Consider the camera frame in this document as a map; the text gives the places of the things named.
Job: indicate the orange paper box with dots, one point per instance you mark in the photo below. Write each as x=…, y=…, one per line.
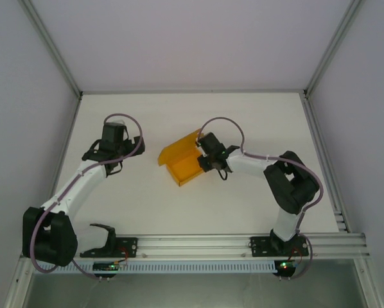
x=185, y=168

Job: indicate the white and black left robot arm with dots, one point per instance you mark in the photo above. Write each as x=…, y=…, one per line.
x=83, y=184

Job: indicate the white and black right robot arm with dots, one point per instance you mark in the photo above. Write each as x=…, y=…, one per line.
x=253, y=165

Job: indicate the black right base mounting plate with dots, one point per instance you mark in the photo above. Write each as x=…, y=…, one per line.
x=259, y=246

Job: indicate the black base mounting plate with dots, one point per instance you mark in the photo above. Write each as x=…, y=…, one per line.
x=127, y=246
x=259, y=246

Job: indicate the black left base mounting plate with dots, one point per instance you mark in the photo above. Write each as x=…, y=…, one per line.
x=127, y=246

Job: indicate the left circuit board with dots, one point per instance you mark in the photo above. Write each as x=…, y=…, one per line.
x=105, y=267

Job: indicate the circuit board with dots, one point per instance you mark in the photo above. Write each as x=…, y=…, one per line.
x=105, y=267
x=286, y=265

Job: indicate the right circuit board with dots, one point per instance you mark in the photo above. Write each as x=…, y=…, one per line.
x=286, y=265

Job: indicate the aluminium table side rail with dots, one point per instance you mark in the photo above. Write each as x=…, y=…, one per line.
x=67, y=138
x=322, y=150

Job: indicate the long aluminium mounting rail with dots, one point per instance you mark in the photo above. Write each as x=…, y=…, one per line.
x=192, y=245

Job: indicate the aluminium frame post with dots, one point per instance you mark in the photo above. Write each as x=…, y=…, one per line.
x=368, y=282
x=334, y=45
x=52, y=45
x=18, y=282

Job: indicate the aluminium lower frame post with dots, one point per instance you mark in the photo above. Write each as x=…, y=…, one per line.
x=368, y=282
x=18, y=282

